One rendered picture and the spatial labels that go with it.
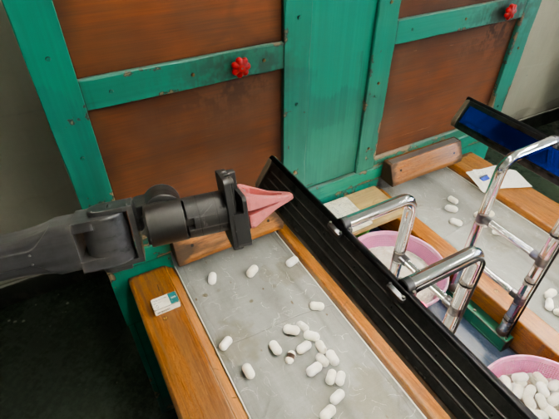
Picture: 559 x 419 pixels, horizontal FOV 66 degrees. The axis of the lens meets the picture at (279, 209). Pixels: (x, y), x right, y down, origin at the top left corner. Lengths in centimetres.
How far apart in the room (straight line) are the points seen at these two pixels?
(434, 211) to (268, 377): 73
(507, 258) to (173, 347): 89
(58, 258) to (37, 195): 140
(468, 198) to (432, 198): 12
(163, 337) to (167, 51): 60
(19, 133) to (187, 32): 107
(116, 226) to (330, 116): 72
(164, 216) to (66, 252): 12
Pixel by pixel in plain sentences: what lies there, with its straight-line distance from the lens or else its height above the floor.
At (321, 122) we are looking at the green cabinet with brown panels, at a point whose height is 104.
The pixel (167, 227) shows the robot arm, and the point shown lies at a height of 121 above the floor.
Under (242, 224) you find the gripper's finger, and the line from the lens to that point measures 57.
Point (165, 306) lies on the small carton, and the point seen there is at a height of 79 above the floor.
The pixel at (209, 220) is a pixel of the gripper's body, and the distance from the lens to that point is 57.
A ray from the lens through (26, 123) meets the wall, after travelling 182.
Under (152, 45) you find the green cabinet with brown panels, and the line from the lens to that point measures 89.
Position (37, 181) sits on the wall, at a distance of 194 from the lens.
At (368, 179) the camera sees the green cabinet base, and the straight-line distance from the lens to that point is 136.
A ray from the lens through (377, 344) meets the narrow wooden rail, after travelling 99.
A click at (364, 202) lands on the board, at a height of 78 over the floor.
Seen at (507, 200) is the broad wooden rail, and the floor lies 76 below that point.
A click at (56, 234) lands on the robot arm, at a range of 57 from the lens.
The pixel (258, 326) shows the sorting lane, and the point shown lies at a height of 74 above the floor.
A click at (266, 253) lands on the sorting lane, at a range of 117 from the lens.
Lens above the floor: 158
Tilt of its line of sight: 40 degrees down
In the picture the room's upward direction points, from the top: straight up
